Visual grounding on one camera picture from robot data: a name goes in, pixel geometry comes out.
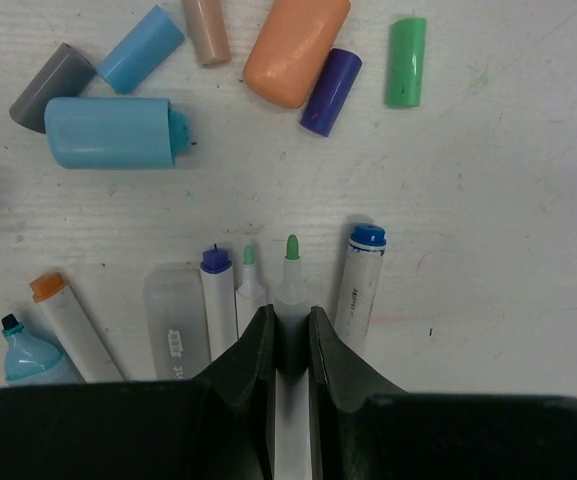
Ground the peach thin pen cap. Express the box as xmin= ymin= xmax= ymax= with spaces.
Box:
xmin=182 ymin=0 xmax=232 ymax=66

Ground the thin orange capped pen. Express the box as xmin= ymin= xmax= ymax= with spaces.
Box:
xmin=29 ymin=272 xmax=124 ymax=383

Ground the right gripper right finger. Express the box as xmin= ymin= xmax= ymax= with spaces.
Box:
xmin=308 ymin=307 xmax=577 ymax=479

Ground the light blue highlighter marker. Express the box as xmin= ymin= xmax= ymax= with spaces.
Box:
xmin=1 ymin=314 xmax=83 ymax=386

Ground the green capped white marker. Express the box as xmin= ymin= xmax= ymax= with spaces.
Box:
xmin=273 ymin=234 xmax=312 ymax=479

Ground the orange highlighter marker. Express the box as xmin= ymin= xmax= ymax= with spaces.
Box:
xmin=143 ymin=264 xmax=210 ymax=381

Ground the orange marker cap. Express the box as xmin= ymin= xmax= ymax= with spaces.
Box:
xmin=243 ymin=0 xmax=351 ymax=109

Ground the green white pen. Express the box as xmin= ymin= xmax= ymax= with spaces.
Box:
xmin=235 ymin=244 xmax=267 ymax=337

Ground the purple pen cap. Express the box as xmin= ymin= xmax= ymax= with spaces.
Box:
xmin=300 ymin=48 xmax=363 ymax=137

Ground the grey pen cap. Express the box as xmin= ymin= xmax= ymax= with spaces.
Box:
xmin=9 ymin=43 xmax=97 ymax=134

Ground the light blue pen cap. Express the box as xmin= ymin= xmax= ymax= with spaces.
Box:
xmin=44 ymin=97 xmax=192 ymax=170

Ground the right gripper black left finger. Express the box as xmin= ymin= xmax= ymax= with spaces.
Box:
xmin=0 ymin=306 xmax=275 ymax=479

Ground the blue capped white marker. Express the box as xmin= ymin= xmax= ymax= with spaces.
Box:
xmin=334 ymin=223 xmax=387 ymax=354

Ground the purple capped white pen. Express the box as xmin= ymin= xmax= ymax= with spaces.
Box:
xmin=200 ymin=244 xmax=238 ymax=361

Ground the green pen cap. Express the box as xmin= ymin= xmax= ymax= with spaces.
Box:
xmin=385 ymin=17 xmax=427 ymax=108

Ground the small blue pen cap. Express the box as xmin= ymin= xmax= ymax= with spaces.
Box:
xmin=97 ymin=5 xmax=185 ymax=94

